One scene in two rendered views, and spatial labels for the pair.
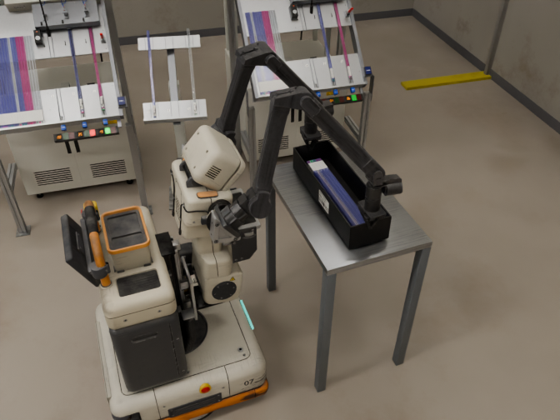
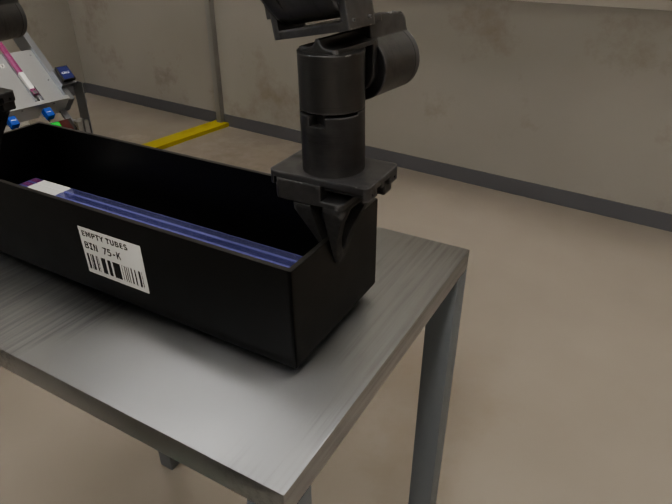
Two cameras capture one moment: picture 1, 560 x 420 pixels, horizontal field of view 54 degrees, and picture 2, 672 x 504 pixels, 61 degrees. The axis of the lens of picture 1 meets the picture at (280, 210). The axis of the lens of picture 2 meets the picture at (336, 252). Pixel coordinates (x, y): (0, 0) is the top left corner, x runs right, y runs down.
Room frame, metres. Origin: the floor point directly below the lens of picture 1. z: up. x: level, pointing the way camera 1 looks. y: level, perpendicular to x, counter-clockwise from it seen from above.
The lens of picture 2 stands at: (1.18, -0.02, 1.18)
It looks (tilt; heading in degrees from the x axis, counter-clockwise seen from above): 30 degrees down; 320
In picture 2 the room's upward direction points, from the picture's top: straight up
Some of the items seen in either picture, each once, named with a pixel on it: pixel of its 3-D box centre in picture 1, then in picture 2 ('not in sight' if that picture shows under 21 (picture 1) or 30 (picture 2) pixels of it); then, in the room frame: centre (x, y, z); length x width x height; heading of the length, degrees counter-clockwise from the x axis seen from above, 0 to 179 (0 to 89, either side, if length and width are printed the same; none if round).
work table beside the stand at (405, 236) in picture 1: (335, 267); (197, 463); (1.84, -0.26, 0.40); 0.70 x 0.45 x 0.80; 21
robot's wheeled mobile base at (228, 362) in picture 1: (178, 347); not in sight; (1.57, 0.46, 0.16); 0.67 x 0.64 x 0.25; 111
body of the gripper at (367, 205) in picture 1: (372, 203); (333, 147); (1.57, -0.33, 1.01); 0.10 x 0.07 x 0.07; 21
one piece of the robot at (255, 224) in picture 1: (232, 219); not in sight; (1.67, 0.19, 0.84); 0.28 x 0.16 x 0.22; 21
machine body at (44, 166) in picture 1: (75, 129); not in sight; (3.22, 1.38, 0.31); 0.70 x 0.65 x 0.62; 105
